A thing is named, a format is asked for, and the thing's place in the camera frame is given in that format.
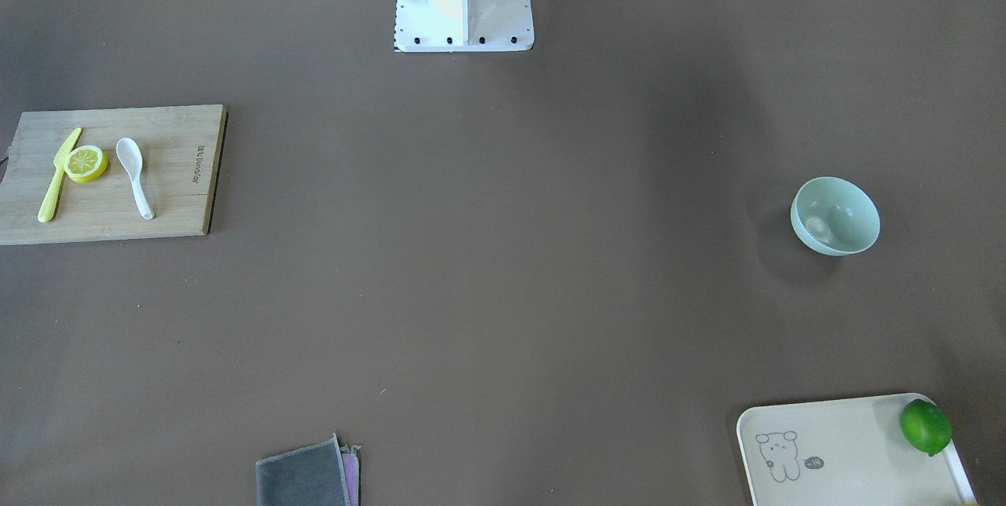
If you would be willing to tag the purple cloth under grey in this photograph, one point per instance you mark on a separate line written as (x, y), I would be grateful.
(352, 470)

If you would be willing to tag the cream rabbit tray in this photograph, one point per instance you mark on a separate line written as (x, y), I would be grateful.
(848, 451)

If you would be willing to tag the green lime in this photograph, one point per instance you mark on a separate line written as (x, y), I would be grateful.
(925, 427)

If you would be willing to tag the yellow plastic knife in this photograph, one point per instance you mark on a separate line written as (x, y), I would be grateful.
(50, 200)

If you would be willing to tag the bamboo cutting board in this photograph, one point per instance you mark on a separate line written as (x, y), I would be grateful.
(181, 147)

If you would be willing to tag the white ceramic spoon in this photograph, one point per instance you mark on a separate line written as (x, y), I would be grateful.
(129, 155)

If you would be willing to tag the grey folded cloth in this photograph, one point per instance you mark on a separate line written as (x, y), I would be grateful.
(312, 475)

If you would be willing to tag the lemon half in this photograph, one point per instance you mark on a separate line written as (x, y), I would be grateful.
(85, 164)

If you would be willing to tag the mint green bowl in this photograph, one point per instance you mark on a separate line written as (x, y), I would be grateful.
(834, 217)

